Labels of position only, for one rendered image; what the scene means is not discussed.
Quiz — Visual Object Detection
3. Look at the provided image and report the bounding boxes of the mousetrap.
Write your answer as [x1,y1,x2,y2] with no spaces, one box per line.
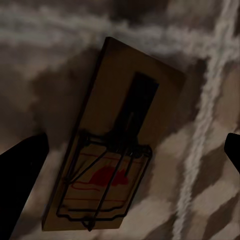
[41,36,189,232]

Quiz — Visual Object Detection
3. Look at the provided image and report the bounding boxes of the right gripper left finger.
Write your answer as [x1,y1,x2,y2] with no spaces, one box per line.
[0,133,50,240]

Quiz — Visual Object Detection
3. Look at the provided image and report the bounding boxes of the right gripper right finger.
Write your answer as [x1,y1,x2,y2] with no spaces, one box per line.
[224,133,240,173]

